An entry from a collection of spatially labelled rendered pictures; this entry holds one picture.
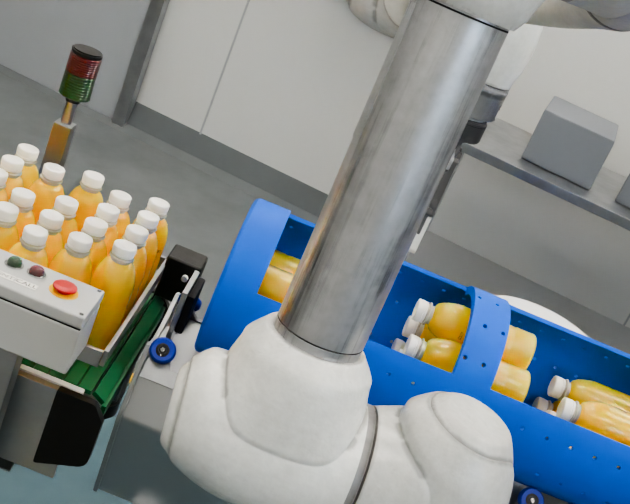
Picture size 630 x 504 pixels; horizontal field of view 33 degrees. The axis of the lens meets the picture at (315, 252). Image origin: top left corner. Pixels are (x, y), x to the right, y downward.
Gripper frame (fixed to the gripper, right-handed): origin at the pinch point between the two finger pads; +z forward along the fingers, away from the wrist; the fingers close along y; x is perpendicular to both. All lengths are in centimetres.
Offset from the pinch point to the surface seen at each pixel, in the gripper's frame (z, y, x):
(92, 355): 35, -16, 39
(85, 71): 9, 38, 67
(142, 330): 42, 10, 36
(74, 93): 14, 38, 67
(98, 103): 126, 360, 132
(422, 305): 14.2, 4.7, -7.7
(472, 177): 77, 330, -55
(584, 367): 18.6, 17.7, -41.9
